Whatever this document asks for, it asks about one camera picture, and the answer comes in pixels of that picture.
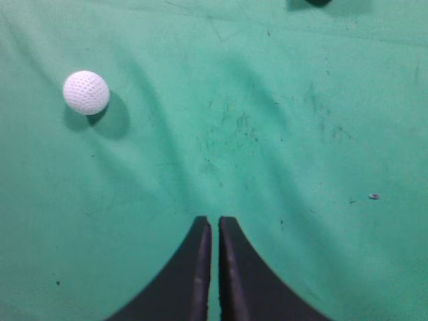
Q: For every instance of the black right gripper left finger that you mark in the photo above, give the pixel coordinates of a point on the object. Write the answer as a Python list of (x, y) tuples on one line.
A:
[(180, 290)]

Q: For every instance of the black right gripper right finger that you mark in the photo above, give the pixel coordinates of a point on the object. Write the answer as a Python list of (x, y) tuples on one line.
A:
[(248, 288)]

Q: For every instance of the small white debris scrap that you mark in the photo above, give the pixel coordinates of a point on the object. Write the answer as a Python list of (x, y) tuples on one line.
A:
[(374, 196)]

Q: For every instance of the green table cloth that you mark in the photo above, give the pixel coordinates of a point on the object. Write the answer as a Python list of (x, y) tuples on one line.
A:
[(284, 115)]

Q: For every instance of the white dimpled golf ball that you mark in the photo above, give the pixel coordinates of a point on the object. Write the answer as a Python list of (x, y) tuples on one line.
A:
[(86, 92)]

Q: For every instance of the black object at top edge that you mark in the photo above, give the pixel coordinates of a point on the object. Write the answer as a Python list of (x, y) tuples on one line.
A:
[(318, 3)]

